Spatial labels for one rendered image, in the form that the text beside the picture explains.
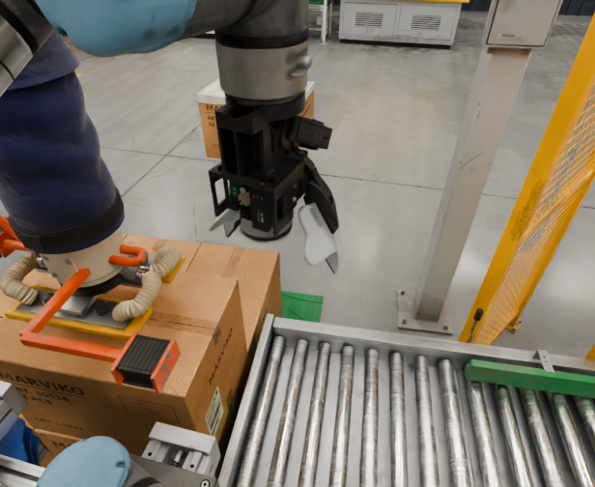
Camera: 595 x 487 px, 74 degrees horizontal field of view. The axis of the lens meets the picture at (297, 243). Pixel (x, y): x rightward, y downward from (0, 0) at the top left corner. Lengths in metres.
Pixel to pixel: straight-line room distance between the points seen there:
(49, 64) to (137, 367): 0.53
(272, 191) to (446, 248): 1.77
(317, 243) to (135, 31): 0.26
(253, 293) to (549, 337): 1.69
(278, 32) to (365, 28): 7.80
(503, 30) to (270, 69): 1.33
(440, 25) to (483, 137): 6.37
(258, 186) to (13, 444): 0.95
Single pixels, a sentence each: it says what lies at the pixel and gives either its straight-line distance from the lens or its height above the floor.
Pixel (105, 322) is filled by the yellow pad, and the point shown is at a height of 1.08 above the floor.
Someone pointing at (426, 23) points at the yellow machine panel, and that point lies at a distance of 8.07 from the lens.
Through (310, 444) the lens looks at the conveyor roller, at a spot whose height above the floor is 0.55.
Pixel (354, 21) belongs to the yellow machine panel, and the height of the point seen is 0.36.
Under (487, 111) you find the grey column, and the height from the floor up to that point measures 1.24.
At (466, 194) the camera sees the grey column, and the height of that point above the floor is 0.87.
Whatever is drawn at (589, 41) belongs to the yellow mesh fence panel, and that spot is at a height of 1.60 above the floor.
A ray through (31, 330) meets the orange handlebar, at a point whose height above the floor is 1.19.
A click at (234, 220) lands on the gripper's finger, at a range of 0.49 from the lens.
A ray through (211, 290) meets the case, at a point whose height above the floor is 0.94.
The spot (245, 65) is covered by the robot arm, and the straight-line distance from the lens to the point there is 0.33.
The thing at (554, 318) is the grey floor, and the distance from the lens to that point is 2.80.
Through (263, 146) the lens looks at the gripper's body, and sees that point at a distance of 0.35.
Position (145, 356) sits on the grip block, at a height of 1.21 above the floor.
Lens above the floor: 1.81
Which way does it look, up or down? 39 degrees down
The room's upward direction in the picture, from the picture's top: straight up
